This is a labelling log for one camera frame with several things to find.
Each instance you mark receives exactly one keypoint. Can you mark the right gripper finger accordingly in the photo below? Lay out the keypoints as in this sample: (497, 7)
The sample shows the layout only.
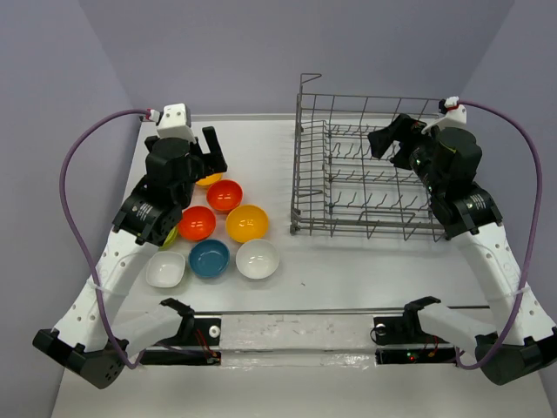
(382, 139)
(405, 129)

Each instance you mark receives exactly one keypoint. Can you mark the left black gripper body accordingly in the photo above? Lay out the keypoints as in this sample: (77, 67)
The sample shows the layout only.
(197, 158)

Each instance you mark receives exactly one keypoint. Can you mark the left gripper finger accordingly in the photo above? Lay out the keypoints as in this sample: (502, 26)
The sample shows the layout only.
(211, 139)
(212, 166)

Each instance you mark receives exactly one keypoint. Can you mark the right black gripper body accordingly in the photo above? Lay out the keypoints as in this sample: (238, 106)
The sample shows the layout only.
(420, 162)

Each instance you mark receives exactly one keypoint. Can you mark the small yellow bowl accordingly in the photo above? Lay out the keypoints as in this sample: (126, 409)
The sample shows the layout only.
(209, 180)

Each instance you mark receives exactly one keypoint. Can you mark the white round bowl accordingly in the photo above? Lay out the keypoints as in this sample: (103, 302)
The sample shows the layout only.
(257, 259)

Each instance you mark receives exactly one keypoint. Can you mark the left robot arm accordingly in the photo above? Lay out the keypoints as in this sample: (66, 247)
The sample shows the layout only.
(83, 340)

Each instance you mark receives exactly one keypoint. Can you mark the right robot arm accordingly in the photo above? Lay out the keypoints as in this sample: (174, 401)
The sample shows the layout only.
(522, 338)

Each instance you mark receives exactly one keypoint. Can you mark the orange bowl near rack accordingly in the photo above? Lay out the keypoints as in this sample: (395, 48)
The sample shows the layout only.
(225, 195)

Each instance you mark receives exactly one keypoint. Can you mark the orange bowl left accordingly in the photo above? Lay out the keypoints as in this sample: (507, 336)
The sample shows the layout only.
(197, 223)

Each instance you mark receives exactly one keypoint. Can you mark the large yellow bowl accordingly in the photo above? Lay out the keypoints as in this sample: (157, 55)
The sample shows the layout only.
(247, 222)

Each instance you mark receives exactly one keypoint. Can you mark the green bowl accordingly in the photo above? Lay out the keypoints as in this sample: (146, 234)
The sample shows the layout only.
(170, 239)

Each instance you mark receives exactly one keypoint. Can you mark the blue bowl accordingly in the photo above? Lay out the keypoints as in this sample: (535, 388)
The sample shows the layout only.
(209, 258)

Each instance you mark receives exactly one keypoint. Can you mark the white square bowl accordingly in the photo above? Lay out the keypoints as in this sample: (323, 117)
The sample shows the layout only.
(165, 269)

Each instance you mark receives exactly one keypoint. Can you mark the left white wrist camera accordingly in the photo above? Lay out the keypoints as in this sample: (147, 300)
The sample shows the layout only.
(175, 122)

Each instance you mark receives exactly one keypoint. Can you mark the grey wire dish rack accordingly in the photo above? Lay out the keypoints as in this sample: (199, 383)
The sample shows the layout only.
(338, 186)

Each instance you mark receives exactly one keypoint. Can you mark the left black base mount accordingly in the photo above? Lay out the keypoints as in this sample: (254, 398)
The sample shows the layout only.
(196, 342)

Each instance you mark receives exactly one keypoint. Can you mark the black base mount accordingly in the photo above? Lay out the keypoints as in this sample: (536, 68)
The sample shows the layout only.
(196, 342)
(413, 344)

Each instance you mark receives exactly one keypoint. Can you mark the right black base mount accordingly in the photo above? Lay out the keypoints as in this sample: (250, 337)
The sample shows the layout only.
(413, 344)

